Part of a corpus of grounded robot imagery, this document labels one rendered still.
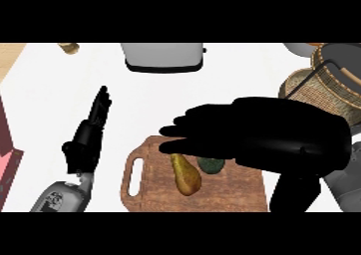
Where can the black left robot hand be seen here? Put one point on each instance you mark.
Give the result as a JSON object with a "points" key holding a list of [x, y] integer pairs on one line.
{"points": [[88, 132]]}

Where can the pink open box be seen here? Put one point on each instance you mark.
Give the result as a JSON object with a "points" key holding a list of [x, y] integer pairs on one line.
{"points": [[4, 156]]}

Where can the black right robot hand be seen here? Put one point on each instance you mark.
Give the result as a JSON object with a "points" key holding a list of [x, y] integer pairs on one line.
{"points": [[282, 132]]}

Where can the tiered wicker basket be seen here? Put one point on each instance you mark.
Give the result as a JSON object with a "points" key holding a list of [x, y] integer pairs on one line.
{"points": [[330, 83]]}

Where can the small tan jar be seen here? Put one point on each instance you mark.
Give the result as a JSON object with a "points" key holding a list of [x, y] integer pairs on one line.
{"points": [[70, 48]]}

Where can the brown wooden cutting board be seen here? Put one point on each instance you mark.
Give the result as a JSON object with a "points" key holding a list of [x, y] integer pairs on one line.
{"points": [[227, 192]]}

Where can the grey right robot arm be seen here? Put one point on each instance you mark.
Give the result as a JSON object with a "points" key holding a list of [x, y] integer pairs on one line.
{"points": [[350, 179]]}

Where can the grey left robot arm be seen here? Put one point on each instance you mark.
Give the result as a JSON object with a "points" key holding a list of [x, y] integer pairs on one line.
{"points": [[60, 196]]}

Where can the grey round bowl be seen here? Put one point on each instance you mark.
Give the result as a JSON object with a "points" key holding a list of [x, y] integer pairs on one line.
{"points": [[301, 48]]}

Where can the green avocado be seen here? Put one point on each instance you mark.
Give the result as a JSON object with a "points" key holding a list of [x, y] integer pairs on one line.
{"points": [[211, 165]]}

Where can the yellow-brown pear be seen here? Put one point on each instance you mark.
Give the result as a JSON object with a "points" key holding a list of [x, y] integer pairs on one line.
{"points": [[187, 177]]}

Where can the grey toaster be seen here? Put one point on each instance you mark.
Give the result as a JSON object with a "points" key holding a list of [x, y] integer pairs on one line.
{"points": [[163, 56]]}

